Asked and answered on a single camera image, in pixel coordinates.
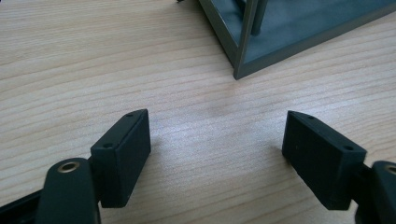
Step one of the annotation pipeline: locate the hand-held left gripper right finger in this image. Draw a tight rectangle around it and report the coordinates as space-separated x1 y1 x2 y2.
281 110 368 211

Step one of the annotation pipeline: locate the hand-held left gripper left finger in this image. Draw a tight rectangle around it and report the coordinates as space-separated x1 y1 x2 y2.
90 108 152 209

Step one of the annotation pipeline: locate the grey metal frame rack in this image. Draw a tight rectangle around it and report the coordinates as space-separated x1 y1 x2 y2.
197 0 396 80

